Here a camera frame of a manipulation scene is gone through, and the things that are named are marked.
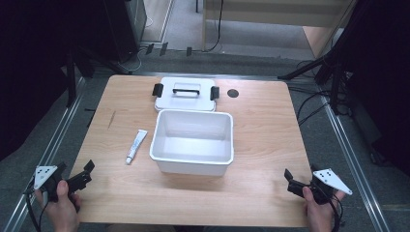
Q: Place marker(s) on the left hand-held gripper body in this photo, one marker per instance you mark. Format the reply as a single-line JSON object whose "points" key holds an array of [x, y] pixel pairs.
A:
{"points": [[49, 179]]}

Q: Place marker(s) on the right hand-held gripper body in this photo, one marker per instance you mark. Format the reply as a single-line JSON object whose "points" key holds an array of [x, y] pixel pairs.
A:
{"points": [[324, 184]]}

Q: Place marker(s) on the white ointment tube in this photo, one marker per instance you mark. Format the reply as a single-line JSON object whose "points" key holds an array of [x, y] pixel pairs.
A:
{"points": [[135, 146]]}

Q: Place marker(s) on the white plastic storage box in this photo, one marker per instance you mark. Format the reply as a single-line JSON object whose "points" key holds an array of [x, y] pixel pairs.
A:
{"points": [[192, 141]]}

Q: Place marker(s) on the person's right hand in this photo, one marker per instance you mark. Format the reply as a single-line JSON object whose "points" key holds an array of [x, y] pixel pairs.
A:
{"points": [[319, 212]]}

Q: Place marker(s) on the person's left hand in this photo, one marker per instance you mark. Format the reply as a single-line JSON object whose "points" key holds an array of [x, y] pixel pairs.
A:
{"points": [[62, 209]]}

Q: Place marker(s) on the black tripod stand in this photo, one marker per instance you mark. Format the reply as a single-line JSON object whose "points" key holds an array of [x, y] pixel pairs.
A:
{"points": [[72, 69], [328, 69]]}

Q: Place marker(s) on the black round table grommet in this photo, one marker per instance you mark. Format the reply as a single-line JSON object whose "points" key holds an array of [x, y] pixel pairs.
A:
{"points": [[232, 93]]}

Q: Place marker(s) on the dark cabinet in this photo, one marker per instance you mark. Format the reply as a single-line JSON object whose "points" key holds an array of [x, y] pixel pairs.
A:
{"points": [[124, 27]]}

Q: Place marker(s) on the light wooden furniture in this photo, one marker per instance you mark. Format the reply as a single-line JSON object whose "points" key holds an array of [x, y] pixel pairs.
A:
{"points": [[274, 19]]}

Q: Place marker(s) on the aluminium floor rail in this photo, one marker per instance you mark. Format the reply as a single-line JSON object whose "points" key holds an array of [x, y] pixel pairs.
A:
{"points": [[353, 161], [45, 158]]}

